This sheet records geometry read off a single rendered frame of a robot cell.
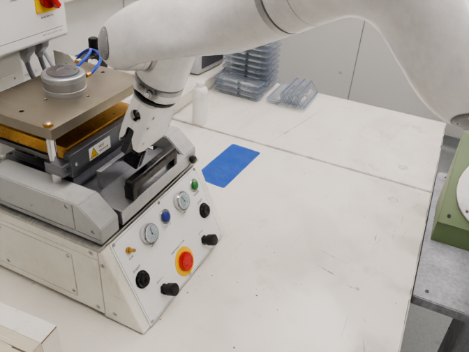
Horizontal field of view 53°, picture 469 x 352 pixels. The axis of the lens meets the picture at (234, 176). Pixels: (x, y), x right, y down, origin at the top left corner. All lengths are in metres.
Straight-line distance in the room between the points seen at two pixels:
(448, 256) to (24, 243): 0.93
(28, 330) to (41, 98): 0.40
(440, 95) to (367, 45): 2.75
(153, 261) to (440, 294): 0.61
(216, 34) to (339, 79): 2.77
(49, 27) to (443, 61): 0.82
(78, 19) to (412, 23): 1.33
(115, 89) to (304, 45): 2.51
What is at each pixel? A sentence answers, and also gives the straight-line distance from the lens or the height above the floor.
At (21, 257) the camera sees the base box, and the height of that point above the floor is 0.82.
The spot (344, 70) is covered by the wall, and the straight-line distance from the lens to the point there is 3.34.
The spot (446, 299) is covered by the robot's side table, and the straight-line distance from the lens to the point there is 1.13.
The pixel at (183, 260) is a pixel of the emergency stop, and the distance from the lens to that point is 0.99.
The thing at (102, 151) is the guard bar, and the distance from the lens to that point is 0.92.
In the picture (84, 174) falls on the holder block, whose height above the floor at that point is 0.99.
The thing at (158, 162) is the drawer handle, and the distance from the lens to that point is 0.91.
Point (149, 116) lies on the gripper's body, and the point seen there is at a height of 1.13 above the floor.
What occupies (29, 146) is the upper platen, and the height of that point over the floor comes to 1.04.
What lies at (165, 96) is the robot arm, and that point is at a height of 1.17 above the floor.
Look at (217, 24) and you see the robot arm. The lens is 0.61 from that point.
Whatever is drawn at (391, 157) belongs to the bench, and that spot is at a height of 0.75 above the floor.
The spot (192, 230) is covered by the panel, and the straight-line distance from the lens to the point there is 1.04.
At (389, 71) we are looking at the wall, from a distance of 3.28.
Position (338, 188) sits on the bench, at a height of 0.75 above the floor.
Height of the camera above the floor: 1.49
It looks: 33 degrees down
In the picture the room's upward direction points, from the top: 4 degrees clockwise
